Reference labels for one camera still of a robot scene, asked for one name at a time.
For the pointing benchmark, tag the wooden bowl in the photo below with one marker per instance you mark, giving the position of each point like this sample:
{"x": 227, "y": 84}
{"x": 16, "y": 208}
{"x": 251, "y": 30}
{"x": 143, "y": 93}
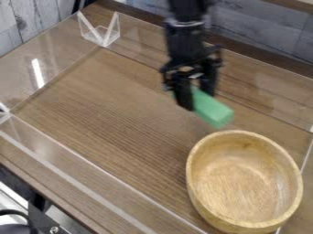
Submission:
{"x": 243, "y": 181}

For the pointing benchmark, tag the clear acrylic tray wall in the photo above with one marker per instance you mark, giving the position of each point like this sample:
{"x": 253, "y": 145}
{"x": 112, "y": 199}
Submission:
{"x": 94, "y": 136}

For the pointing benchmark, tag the black metal table bracket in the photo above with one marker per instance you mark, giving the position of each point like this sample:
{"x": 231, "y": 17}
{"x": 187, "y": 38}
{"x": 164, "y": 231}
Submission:
{"x": 43, "y": 222}

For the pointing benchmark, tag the green rectangular block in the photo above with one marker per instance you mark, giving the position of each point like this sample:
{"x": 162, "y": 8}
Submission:
{"x": 215, "y": 113}

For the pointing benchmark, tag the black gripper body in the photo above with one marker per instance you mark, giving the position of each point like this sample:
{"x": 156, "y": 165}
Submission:
{"x": 187, "y": 51}

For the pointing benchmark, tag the clear acrylic corner bracket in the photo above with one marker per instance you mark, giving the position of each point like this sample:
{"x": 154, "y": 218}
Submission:
{"x": 102, "y": 36}

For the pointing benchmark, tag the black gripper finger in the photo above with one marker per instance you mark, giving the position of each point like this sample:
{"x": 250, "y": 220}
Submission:
{"x": 209, "y": 80}
{"x": 182, "y": 91}

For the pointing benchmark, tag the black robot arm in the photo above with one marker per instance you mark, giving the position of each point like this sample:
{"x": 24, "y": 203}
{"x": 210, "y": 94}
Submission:
{"x": 189, "y": 12}

